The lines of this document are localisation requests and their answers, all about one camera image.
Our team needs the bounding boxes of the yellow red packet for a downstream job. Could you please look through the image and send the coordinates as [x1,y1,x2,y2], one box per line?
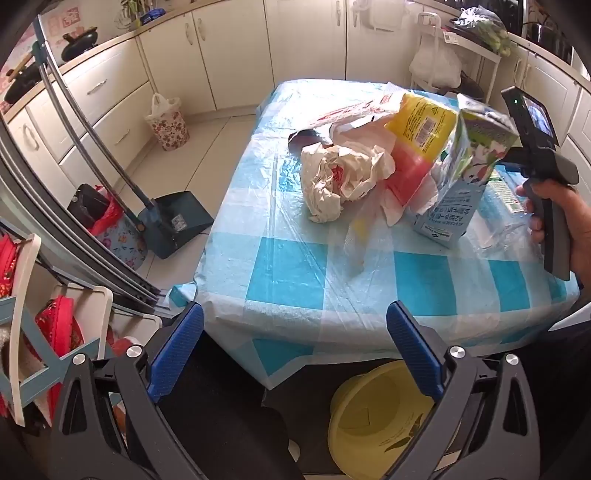
[384,91,459,208]

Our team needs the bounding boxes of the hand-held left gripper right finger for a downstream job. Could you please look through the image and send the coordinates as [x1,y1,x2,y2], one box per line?
[386,300,541,480]

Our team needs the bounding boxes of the yellow plastic bin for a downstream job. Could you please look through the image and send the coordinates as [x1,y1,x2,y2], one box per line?
[328,360,439,476]

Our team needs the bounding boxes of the white hanging cabinet bin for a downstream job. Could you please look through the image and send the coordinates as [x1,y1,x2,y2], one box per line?
[358,0,409,31]

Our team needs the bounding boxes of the cream kitchen drawer cabinet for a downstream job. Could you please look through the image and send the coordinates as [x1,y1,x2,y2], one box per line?
[7,34,155,185]

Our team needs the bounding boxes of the person's black pants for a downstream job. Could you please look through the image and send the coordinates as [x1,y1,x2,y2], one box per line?
[157,330,301,480]

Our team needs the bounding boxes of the white teal shoe rack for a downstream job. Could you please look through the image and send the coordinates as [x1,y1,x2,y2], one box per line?
[0,222,114,428]

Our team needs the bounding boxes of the blue white milk carton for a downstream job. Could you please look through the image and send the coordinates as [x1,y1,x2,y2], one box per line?
[411,93,522,250]

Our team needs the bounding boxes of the black pouch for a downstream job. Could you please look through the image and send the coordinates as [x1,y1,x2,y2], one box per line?
[68,184,112,223]

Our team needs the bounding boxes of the white tissue wad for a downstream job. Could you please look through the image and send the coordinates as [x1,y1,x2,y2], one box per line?
[300,141,398,224]

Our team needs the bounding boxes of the translucent white plastic bag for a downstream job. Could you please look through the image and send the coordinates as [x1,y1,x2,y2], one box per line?
[344,175,444,278]

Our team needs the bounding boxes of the blue floral bucket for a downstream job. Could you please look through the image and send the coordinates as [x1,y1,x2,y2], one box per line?
[90,217,149,278]

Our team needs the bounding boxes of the white plastic bag red print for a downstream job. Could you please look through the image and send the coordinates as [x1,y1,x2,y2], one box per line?
[288,83,407,145]

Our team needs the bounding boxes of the bag of green vegetables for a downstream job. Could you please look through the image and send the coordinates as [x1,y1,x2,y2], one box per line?
[450,4,512,58]

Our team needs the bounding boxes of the red slipper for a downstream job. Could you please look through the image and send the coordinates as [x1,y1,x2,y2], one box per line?
[36,296,85,358]
[0,234,19,298]

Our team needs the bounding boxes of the bulging white plastic bag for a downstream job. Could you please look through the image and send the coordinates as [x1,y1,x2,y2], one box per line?
[409,41,462,88]

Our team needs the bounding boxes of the dark shallow pan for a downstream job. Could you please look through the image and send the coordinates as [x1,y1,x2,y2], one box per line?
[459,71,485,100]

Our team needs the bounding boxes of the blue checked tablecloth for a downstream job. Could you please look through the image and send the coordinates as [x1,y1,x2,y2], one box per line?
[168,79,583,388]

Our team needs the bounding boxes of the cream drawer and door cabinet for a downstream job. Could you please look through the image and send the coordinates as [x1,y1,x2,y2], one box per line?
[489,39,591,158]

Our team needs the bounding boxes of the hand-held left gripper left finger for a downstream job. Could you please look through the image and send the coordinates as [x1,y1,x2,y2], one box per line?
[48,301,206,480]

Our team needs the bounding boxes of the floral waste bin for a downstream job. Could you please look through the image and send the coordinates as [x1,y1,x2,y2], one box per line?
[144,93,190,151]

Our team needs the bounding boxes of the clear plastic bottle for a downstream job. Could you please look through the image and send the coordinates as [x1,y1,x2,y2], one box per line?
[466,165,543,261]

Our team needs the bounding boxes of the kitchen utensil rack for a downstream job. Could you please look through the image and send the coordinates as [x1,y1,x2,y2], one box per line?
[117,0,160,29]

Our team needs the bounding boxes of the dark teal dustpan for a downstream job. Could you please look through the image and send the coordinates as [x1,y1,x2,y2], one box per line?
[32,14,215,260]

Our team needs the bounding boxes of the cream kitchen door cabinets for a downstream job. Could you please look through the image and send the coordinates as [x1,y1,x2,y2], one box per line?
[139,0,416,116]

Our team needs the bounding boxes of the white trolley rack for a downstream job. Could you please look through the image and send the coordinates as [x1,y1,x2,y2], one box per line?
[411,11,502,112]

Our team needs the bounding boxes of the person's right hand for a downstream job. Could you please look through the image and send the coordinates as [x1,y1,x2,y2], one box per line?
[516,178,591,278]

